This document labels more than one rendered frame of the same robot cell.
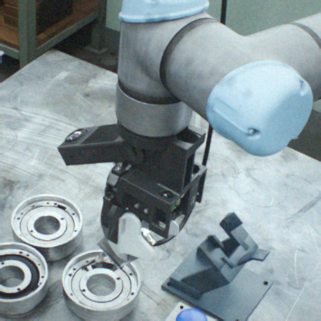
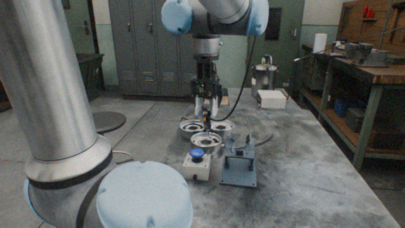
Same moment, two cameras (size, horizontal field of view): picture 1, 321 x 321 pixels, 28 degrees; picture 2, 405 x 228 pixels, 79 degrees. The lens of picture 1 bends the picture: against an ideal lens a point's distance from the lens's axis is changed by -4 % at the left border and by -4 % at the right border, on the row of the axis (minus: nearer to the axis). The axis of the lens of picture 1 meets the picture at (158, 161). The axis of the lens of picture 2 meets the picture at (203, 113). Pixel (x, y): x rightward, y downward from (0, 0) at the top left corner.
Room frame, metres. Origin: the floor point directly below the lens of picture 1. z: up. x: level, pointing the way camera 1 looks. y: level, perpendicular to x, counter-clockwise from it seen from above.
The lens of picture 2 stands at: (0.27, -0.64, 1.23)
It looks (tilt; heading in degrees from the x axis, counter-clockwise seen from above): 22 degrees down; 70
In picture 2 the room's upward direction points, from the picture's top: straight up
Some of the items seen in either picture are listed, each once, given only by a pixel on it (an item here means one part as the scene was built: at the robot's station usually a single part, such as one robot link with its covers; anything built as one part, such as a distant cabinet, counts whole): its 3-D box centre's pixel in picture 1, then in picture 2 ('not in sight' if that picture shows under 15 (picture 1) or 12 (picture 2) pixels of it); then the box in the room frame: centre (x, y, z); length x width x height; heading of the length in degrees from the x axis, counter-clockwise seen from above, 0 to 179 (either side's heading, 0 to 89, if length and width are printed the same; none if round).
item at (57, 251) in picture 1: (46, 228); (221, 129); (0.63, 0.15, 0.82); 0.10 x 0.10 x 0.04
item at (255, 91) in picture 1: (251, 82); (192, 16); (0.45, -0.07, 1.23); 0.11 x 0.11 x 0.08; 41
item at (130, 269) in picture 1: (101, 288); (205, 144); (0.54, 0.06, 0.82); 0.10 x 0.10 x 0.04
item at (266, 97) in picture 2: not in sight; (267, 78); (1.25, 0.76, 0.83); 0.41 x 0.19 x 0.30; 66
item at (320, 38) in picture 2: not in sight; (319, 43); (2.41, 1.51, 0.96); 0.12 x 0.11 x 0.20; 152
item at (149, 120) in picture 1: (156, 99); (207, 46); (0.52, 0.01, 1.15); 0.08 x 0.08 x 0.05
